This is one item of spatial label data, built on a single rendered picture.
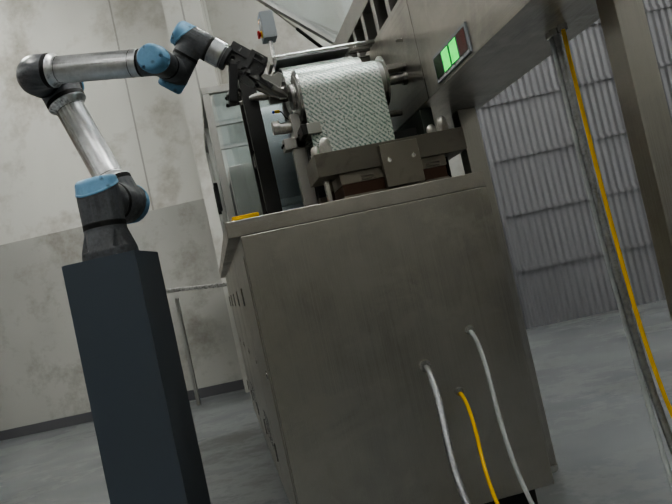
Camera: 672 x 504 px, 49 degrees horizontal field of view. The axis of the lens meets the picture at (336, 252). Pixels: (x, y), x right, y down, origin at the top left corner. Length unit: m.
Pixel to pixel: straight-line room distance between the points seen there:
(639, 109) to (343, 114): 0.89
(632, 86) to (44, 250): 5.69
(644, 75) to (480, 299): 0.67
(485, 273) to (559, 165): 4.37
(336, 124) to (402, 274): 0.52
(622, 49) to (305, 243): 0.81
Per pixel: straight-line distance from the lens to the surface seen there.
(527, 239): 6.12
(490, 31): 1.68
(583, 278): 6.21
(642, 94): 1.54
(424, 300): 1.84
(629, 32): 1.56
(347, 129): 2.12
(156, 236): 6.34
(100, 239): 2.07
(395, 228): 1.83
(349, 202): 1.82
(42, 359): 6.73
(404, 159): 1.91
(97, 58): 2.17
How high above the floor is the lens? 0.71
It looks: 2 degrees up
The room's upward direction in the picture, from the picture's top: 12 degrees counter-clockwise
